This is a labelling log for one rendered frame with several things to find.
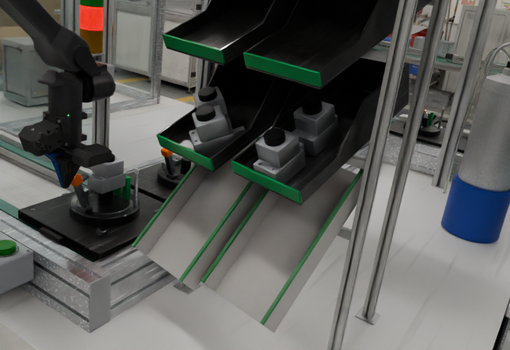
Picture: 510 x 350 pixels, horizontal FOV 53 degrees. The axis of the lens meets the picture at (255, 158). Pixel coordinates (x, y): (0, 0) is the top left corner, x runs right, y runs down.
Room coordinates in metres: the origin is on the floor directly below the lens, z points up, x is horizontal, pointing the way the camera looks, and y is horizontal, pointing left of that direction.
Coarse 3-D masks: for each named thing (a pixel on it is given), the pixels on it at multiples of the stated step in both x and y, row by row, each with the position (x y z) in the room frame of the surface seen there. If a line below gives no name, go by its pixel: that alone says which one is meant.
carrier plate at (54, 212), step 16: (32, 208) 0.93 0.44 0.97; (48, 208) 0.94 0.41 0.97; (64, 208) 0.95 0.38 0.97; (144, 208) 1.00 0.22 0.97; (32, 224) 0.89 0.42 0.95; (48, 224) 0.88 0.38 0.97; (64, 224) 0.88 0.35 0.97; (80, 224) 0.89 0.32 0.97; (128, 224) 0.92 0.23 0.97; (144, 224) 0.92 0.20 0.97; (64, 240) 0.84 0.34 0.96; (80, 240) 0.83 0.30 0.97; (96, 240) 0.84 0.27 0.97; (112, 240) 0.85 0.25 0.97; (128, 240) 0.86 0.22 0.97; (96, 256) 0.80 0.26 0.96
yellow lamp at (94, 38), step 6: (84, 30) 1.13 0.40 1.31; (90, 30) 1.14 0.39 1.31; (96, 30) 1.15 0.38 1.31; (84, 36) 1.13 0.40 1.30; (90, 36) 1.13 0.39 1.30; (96, 36) 1.14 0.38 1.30; (102, 36) 1.16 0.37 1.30; (90, 42) 1.13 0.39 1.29; (96, 42) 1.14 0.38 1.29; (102, 42) 1.16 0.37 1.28; (90, 48) 1.13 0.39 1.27; (96, 48) 1.14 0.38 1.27
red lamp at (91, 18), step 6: (84, 6) 1.14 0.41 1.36; (84, 12) 1.13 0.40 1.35; (90, 12) 1.13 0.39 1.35; (96, 12) 1.14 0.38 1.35; (102, 12) 1.16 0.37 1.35; (84, 18) 1.13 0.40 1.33; (90, 18) 1.13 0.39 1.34; (96, 18) 1.14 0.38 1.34; (102, 18) 1.16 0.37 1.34; (84, 24) 1.13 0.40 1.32; (90, 24) 1.13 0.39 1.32; (96, 24) 1.14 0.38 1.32; (102, 24) 1.16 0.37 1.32
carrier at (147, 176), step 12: (180, 156) 1.29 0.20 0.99; (144, 168) 1.22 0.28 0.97; (156, 168) 1.23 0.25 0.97; (180, 168) 1.20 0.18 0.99; (132, 180) 1.13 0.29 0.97; (144, 180) 1.14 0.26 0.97; (156, 180) 1.15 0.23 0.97; (168, 180) 1.12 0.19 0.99; (180, 180) 1.13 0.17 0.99; (144, 192) 1.09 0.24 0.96; (156, 192) 1.08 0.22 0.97; (168, 192) 1.09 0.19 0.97
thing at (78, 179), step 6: (78, 174) 0.90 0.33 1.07; (84, 174) 0.92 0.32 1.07; (78, 180) 0.89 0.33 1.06; (84, 180) 0.90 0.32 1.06; (78, 186) 0.89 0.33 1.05; (78, 192) 0.89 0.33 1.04; (84, 192) 0.90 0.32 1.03; (78, 198) 0.90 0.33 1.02; (84, 198) 0.90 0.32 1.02; (84, 204) 0.90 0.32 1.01
